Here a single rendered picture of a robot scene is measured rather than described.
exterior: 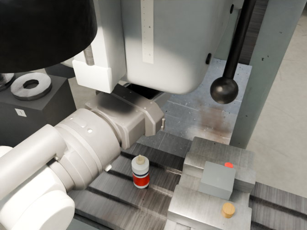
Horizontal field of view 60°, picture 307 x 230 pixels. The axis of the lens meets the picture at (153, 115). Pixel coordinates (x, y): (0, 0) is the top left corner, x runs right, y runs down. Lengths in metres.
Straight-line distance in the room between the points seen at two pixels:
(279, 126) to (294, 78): 0.69
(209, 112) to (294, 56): 2.36
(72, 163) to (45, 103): 0.33
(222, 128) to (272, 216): 0.28
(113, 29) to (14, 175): 0.17
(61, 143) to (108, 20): 0.15
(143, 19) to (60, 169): 0.19
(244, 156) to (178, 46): 0.46
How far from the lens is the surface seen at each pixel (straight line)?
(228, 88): 0.28
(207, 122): 0.82
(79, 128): 0.34
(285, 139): 2.18
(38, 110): 0.63
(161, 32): 0.26
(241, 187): 0.61
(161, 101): 0.43
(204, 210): 0.54
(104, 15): 0.24
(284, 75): 2.80
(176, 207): 0.53
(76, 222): 0.75
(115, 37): 0.26
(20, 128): 0.73
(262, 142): 2.09
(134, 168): 0.61
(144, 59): 0.28
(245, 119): 0.93
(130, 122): 0.36
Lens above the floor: 1.52
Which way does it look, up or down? 46 degrees down
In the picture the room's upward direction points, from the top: straight up
